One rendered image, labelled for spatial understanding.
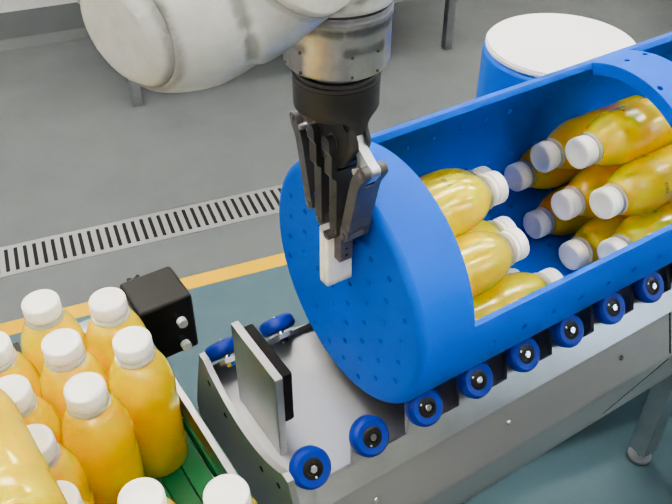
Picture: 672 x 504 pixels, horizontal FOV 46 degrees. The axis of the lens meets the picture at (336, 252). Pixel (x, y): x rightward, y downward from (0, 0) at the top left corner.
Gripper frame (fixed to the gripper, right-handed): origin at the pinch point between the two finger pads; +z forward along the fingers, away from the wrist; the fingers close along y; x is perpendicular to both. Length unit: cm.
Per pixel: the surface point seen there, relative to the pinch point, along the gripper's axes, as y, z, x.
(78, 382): -3.9, 6.9, -26.5
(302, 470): 8.6, 19.0, -9.6
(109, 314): -11.7, 7.5, -20.6
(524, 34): -48, 12, 73
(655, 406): -9, 94, 95
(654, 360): 12, 31, 45
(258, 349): -1.8, 10.8, -8.5
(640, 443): -9, 108, 95
